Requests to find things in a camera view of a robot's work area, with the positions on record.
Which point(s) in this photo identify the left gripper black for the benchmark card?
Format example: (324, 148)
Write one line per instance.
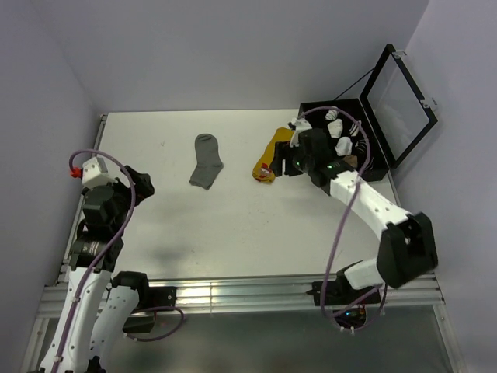
(142, 186)

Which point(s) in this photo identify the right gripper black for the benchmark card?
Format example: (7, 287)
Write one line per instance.
(279, 152)

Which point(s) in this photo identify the yellow sock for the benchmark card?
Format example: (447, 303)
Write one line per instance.
(262, 172)

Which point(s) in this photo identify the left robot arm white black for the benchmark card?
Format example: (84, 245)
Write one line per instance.
(98, 303)

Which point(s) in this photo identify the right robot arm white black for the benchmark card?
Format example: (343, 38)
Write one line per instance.
(407, 248)

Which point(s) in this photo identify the white rolled sock upper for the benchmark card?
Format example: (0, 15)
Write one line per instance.
(335, 128)

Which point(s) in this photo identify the white rolled sock lower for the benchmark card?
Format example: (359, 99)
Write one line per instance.
(344, 147)

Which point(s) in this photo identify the brown rolled sock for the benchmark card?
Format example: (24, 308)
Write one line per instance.
(351, 160)

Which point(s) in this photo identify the grey sock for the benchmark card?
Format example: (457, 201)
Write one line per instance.
(208, 162)

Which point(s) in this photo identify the black storage box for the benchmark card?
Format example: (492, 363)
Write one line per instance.
(354, 109)

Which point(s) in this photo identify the black white striped rolled sock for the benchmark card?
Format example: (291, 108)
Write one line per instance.
(354, 129)

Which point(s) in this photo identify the dark colourful striped rolled sock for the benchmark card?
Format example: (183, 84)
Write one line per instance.
(368, 163)

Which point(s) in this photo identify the black electronics box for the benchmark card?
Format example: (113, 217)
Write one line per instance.
(137, 324)

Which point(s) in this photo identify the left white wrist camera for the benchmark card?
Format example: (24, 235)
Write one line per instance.
(93, 173)

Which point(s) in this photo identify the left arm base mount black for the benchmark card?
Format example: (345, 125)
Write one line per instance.
(164, 296)

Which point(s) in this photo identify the glass box lid black frame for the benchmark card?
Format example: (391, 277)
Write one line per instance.
(400, 115)

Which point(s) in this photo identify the aluminium frame rail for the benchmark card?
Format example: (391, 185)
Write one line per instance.
(250, 294)

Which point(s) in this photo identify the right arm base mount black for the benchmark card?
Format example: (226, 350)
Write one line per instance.
(341, 294)

